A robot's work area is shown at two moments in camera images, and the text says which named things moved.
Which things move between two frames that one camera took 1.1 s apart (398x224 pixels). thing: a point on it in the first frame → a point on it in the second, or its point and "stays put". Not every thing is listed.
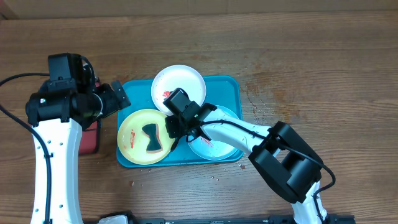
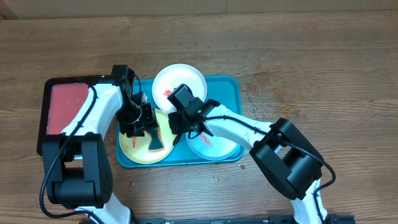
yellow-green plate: [134, 142] stays put
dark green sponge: [155, 145] stays put
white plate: [173, 77] stays put
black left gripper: [106, 94] → [149, 121]
